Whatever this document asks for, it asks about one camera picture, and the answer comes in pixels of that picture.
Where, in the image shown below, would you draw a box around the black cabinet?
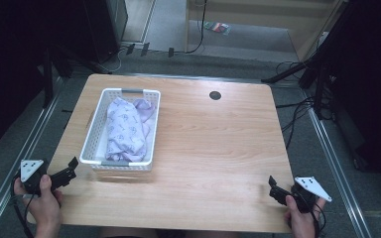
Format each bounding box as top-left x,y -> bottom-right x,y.
80,0 -> 129,64

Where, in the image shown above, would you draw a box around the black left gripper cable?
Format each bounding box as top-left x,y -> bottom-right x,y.
10,172 -> 36,238

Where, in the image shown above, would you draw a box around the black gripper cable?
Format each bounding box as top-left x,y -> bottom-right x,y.
312,201 -> 327,238
10,172 -> 36,238

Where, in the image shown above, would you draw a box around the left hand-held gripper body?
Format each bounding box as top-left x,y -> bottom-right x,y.
19,159 -> 78,196

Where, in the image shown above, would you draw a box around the white floor cable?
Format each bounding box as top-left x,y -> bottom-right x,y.
95,46 -> 128,74

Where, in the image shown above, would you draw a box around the metal floor rail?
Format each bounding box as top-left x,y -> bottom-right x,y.
0,76 -> 64,238
302,88 -> 374,238

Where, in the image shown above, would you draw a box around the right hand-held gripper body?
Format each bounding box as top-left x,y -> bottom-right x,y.
277,176 -> 333,214

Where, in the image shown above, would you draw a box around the person's left hand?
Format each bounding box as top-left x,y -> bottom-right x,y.
13,174 -> 64,238

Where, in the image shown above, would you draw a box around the white plastic basket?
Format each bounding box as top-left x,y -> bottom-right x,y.
78,87 -> 162,173

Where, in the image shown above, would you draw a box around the purple printed cloth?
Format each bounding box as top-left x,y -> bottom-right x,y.
104,96 -> 157,163

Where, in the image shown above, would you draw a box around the person's right hand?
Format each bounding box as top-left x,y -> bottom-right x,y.
284,194 -> 327,238

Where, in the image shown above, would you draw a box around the black tripod stand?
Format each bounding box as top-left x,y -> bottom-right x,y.
260,19 -> 336,121

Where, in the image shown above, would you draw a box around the colourful packet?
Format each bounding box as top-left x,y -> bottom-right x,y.
203,21 -> 232,36

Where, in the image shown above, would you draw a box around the black hanging cable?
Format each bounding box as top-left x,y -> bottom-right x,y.
184,0 -> 209,55

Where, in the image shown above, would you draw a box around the black floor cables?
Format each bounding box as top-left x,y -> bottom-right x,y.
274,59 -> 336,151

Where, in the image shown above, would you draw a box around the black metal stand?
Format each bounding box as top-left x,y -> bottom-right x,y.
41,46 -> 74,109

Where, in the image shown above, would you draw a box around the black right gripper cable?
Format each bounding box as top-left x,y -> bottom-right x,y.
312,201 -> 327,238

